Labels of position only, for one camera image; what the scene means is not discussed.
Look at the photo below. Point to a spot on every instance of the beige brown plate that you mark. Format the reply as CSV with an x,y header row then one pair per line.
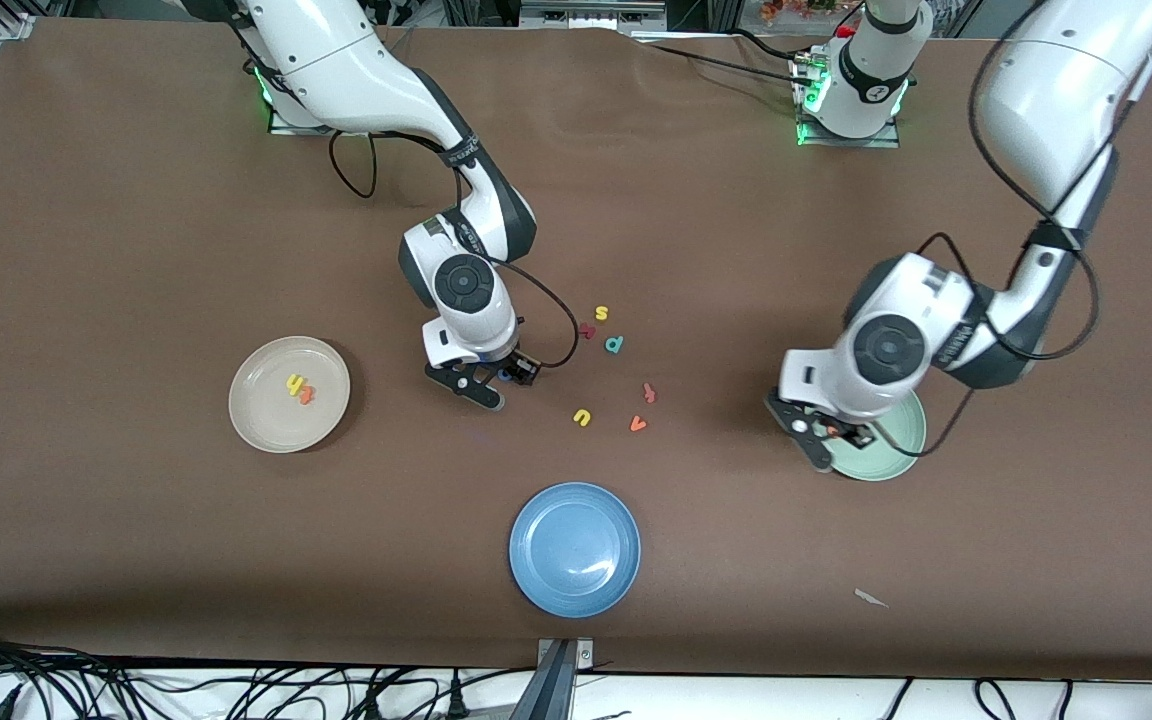
x,y
271,410

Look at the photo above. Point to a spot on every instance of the green plate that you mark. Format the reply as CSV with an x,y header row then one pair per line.
x,y
896,450

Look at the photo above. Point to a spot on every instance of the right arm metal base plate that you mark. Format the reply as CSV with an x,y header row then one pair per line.
x,y
286,126

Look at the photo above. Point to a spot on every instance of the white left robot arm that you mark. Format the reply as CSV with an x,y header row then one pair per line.
x,y
1046,110

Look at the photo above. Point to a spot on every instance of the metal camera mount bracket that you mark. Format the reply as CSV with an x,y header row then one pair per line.
x,y
556,680

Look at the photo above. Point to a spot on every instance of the yellow foam letter h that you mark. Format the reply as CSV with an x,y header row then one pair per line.
x,y
293,387

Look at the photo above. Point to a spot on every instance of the white paper scrap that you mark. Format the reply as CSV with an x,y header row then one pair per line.
x,y
870,598

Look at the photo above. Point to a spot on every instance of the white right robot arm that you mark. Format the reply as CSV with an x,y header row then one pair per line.
x,y
356,70

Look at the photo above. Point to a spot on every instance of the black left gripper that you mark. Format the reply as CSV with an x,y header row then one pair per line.
x,y
857,431

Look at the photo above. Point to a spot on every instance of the orange foliage decoration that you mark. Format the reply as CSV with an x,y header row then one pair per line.
x,y
796,10

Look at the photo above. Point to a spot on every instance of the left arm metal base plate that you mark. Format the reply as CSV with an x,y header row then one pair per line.
x,y
836,142

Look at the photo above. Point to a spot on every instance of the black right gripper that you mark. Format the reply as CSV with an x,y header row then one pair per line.
x,y
508,362

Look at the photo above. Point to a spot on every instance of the blue plate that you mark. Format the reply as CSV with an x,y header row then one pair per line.
x,y
574,550

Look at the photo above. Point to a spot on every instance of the brown table cover sheet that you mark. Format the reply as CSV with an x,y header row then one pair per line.
x,y
136,250

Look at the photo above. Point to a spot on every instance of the black power plug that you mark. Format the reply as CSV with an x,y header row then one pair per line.
x,y
456,700

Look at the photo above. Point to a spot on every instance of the aluminium frame profile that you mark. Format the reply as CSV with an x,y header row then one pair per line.
x,y
586,15

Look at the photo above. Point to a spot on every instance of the teal foam letter p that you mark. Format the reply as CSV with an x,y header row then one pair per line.
x,y
614,349

